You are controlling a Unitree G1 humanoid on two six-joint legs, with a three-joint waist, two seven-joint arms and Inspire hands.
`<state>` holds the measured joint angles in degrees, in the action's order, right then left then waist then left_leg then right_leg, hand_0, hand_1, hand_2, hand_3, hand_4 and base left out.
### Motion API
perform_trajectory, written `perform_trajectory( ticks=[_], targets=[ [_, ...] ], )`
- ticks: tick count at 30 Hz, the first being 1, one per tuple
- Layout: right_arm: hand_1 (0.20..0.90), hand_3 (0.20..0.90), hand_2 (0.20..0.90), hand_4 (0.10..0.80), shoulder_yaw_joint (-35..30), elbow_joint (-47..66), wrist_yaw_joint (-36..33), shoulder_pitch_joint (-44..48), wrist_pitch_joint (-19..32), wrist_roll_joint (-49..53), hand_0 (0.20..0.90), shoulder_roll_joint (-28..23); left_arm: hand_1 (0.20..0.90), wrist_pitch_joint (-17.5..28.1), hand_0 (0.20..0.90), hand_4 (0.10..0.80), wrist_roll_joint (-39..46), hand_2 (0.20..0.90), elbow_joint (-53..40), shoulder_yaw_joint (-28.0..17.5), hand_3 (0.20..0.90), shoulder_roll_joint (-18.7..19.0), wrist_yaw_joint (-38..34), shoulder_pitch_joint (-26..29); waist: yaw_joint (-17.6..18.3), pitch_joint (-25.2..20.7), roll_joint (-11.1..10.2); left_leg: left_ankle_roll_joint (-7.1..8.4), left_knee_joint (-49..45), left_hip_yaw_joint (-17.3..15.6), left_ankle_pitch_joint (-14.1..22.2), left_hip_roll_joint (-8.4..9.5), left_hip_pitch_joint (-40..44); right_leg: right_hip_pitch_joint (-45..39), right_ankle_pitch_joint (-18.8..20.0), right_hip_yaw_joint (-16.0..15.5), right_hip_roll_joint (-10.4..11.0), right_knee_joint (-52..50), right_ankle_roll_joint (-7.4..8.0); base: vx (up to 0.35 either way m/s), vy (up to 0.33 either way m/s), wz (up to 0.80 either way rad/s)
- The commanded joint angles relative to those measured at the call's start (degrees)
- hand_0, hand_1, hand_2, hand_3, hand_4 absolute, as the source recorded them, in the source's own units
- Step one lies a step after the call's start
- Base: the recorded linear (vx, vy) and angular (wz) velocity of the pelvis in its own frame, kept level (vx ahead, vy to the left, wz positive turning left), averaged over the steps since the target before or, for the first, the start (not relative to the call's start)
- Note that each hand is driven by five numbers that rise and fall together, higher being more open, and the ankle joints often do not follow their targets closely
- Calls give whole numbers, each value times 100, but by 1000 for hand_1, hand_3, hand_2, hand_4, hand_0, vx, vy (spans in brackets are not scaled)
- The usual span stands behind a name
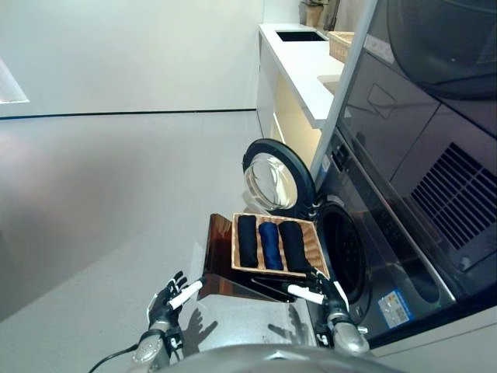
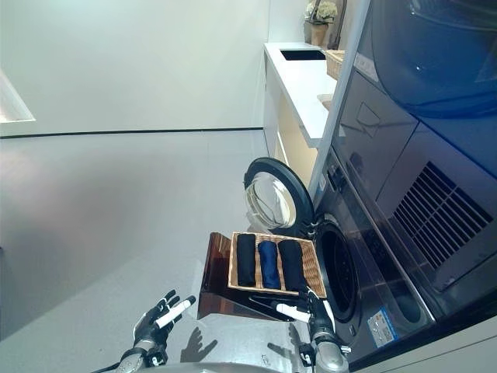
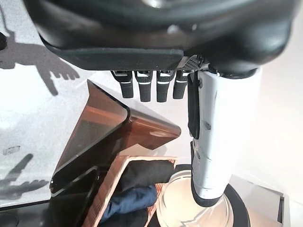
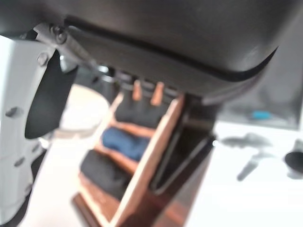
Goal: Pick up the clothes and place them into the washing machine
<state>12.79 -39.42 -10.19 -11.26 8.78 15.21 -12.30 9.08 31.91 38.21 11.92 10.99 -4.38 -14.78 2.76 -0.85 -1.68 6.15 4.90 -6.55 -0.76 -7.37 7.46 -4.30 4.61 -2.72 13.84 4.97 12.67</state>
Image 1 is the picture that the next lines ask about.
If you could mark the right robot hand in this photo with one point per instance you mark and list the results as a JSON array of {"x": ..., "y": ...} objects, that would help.
[{"x": 324, "y": 293}]

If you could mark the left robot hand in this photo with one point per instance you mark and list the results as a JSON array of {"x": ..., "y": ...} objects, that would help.
[{"x": 167, "y": 298}]

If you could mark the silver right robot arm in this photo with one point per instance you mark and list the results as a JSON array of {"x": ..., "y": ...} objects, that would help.
[{"x": 341, "y": 330}]

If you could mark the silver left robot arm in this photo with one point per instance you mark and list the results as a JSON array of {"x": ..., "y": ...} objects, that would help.
[{"x": 155, "y": 344}]

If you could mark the grey front-load washing machine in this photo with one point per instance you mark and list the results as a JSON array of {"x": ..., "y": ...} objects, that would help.
[{"x": 384, "y": 248}]

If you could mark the round washing machine door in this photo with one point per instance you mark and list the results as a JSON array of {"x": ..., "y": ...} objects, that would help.
[{"x": 277, "y": 178}]

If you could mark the long black rolled garment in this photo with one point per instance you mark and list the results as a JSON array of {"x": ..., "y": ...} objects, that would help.
[{"x": 294, "y": 245}]

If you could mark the dark brown glossy stool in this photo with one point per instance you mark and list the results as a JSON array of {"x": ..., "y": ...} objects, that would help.
[{"x": 229, "y": 272}]

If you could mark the wicker laundry basket tray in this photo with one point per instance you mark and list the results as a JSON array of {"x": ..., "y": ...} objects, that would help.
[{"x": 277, "y": 245}]

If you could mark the blue rolled garment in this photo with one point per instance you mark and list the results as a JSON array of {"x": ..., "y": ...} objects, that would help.
[{"x": 270, "y": 246}]

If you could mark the energy label sticker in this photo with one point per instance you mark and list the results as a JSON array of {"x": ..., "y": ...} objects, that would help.
[{"x": 397, "y": 307}]

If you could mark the silver robot torso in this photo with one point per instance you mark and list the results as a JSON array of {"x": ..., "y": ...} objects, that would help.
[{"x": 272, "y": 359}]

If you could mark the white vertical cabinet panel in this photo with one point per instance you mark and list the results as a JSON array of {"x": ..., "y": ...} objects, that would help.
[{"x": 339, "y": 85}]

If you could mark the white counter cabinet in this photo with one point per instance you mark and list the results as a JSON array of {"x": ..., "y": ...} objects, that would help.
[{"x": 291, "y": 81}]

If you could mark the wicker basket on counter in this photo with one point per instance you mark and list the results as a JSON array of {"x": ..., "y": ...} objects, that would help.
[{"x": 341, "y": 44}]

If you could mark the black recessed sink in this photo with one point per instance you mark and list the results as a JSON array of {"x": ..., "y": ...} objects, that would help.
[{"x": 302, "y": 35}]

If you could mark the potted plant vase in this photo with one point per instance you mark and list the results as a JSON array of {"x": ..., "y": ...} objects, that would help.
[{"x": 313, "y": 11}]

